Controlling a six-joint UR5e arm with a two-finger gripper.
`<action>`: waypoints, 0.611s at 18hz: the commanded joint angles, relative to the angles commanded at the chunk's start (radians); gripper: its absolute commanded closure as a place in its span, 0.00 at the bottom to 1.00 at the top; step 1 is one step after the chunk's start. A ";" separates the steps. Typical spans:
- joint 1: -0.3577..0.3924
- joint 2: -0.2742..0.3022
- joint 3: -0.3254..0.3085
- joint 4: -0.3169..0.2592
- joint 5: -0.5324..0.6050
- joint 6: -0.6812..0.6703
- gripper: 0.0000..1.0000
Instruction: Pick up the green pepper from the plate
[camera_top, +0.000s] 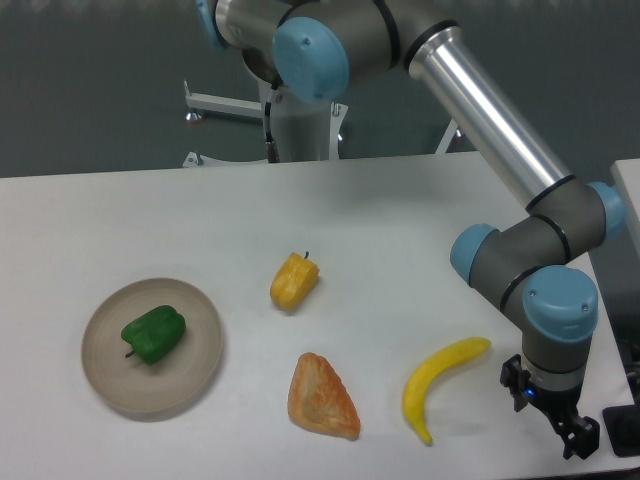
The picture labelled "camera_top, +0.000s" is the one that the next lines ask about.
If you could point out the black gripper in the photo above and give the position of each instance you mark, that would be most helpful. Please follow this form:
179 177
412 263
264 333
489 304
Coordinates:
556 395

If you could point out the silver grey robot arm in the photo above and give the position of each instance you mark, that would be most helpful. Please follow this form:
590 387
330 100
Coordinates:
307 54

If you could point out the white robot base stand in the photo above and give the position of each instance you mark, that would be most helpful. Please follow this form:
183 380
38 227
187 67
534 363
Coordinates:
285 129

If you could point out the yellow bell pepper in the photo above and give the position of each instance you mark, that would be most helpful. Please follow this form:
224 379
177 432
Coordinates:
294 280

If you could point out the green bell pepper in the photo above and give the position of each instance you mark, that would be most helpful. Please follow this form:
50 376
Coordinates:
154 334

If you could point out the beige round plate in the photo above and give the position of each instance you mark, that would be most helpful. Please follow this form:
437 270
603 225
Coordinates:
118 374

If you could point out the black device at right edge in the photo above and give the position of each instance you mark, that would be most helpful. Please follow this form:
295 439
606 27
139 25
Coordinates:
622 424

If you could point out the yellow banana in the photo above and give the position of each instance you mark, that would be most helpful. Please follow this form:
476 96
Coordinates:
444 360

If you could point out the orange pastry slice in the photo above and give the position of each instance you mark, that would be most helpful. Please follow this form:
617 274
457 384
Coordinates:
318 401

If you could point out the white side table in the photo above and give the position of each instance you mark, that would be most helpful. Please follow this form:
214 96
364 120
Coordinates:
626 175

